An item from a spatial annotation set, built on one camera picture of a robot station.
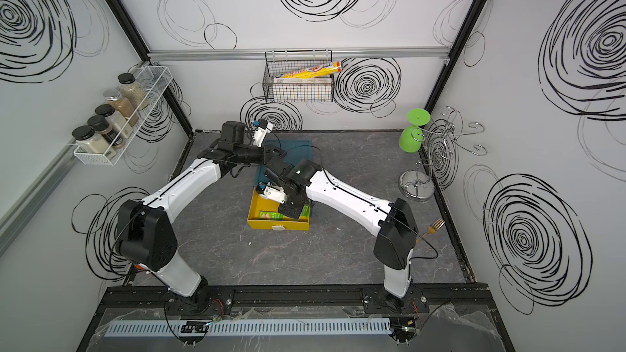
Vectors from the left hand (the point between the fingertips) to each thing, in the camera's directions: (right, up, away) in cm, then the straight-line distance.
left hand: (283, 153), depth 83 cm
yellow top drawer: (-7, -17, -4) cm, 18 cm away
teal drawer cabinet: (+5, +1, -13) cm, 14 cm away
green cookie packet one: (-3, -20, -7) cm, 21 cm away
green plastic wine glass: (+47, +6, +7) cm, 48 cm away
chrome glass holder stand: (+53, +6, -6) cm, 53 cm away
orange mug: (-26, -24, -32) cm, 48 cm away
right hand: (+4, -17, -5) cm, 18 cm away
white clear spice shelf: (-51, +28, +10) cm, 59 cm away
